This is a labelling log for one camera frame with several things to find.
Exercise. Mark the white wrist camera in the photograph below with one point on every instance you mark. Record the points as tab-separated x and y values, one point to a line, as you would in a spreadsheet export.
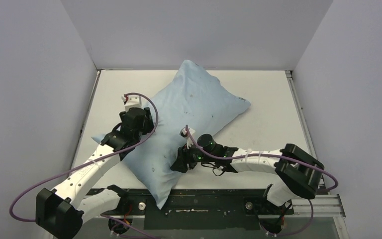
187	134
131	102

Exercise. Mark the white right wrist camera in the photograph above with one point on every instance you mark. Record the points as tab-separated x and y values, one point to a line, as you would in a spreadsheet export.
187	134

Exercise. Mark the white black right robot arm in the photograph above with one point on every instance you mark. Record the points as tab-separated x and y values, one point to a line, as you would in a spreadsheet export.
299	172

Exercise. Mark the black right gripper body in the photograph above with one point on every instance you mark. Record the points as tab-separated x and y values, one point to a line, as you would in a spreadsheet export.
180	162

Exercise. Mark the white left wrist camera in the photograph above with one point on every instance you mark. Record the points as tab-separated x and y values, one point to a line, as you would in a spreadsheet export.
131	102

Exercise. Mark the light blue pillowcase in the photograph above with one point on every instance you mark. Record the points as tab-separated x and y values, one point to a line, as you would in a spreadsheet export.
190	97

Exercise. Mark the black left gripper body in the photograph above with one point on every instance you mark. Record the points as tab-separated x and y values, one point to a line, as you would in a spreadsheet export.
147	126

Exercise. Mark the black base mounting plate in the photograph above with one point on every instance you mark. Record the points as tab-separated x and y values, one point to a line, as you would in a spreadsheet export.
221	209

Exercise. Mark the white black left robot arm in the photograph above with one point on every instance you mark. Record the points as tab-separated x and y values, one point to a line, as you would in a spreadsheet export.
63	210

